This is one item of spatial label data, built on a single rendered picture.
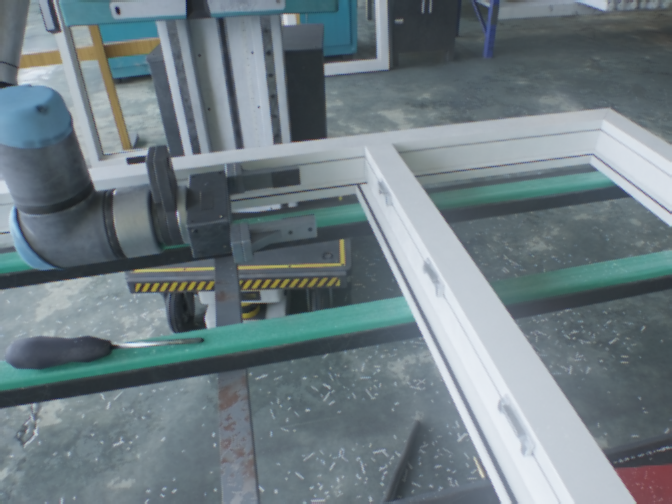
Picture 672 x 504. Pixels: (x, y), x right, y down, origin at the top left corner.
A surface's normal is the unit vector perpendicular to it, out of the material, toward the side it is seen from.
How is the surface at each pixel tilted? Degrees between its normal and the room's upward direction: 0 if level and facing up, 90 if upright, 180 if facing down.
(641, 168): 90
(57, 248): 89
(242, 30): 90
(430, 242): 0
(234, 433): 0
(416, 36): 90
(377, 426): 0
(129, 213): 45
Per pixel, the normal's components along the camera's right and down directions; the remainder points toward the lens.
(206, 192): -0.04, -0.80
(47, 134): 0.79, 0.31
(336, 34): 0.20, 0.58
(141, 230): 0.19, 0.38
